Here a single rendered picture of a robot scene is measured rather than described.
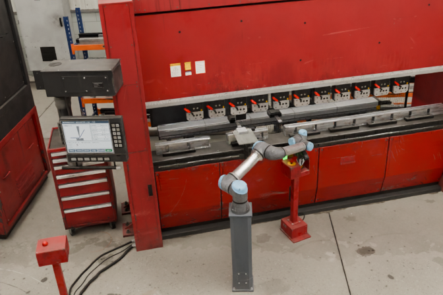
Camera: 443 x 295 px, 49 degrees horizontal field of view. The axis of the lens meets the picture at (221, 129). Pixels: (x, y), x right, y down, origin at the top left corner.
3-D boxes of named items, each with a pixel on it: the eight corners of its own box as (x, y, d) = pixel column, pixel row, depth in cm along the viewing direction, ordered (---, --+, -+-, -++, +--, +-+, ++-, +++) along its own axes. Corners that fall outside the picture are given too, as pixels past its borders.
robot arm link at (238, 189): (239, 205, 363) (238, 189, 357) (227, 197, 372) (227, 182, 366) (251, 198, 370) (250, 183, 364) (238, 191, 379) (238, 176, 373)
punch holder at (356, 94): (354, 99, 456) (356, 82, 449) (350, 95, 463) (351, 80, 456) (369, 97, 459) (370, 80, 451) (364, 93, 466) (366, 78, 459)
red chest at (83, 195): (67, 240, 471) (46, 151, 427) (70, 211, 515) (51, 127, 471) (119, 232, 480) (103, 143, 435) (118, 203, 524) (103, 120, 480)
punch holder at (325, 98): (314, 104, 449) (315, 87, 442) (311, 101, 457) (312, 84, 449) (329, 102, 452) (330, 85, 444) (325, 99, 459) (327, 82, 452)
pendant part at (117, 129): (68, 162, 358) (58, 118, 342) (73, 154, 368) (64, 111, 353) (127, 162, 354) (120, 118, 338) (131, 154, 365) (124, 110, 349)
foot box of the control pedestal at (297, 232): (293, 243, 453) (294, 233, 447) (279, 228, 473) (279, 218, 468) (311, 236, 460) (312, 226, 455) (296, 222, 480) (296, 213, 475)
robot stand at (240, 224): (253, 292, 401) (252, 215, 366) (232, 292, 402) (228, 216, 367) (253, 276, 417) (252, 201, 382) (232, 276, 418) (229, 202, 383)
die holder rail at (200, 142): (156, 155, 438) (155, 145, 433) (155, 151, 443) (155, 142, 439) (210, 147, 446) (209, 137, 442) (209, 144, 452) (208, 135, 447)
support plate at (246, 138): (238, 145, 423) (238, 144, 422) (232, 132, 446) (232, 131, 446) (258, 142, 426) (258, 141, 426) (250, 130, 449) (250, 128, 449)
